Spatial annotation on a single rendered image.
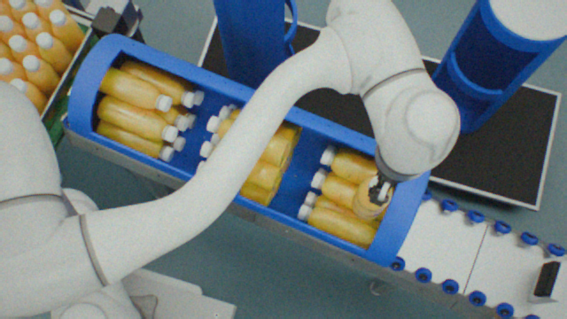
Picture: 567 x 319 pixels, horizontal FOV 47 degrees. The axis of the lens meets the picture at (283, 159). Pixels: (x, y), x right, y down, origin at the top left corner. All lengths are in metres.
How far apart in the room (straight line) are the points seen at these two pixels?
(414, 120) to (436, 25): 2.23
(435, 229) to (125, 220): 1.13
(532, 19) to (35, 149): 1.45
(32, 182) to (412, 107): 0.50
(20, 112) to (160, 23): 2.17
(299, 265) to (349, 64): 1.84
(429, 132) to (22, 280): 0.54
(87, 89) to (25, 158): 0.76
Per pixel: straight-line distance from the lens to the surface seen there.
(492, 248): 1.85
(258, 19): 2.05
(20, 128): 0.90
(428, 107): 0.86
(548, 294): 1.73
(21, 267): 0.85
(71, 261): 0.84
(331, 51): 0.93
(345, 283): 2.70
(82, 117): 1.66
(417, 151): 0.88
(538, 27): 1.97
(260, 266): 2.69
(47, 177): 0.89
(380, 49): 0.92
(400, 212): 1.49
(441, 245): 1.82
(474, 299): 1.78
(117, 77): 1.66
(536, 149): 2.82
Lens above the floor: 2.68
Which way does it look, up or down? 75 degrees down
